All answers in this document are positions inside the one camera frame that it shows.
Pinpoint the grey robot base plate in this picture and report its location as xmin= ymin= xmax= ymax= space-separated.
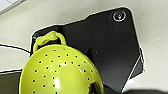
xmin=31 ymin=7 xmax=146 ymax=94

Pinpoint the thin blue cable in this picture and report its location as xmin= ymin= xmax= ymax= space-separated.
xmin=0 ymin=42 xmax=33 ymax=55

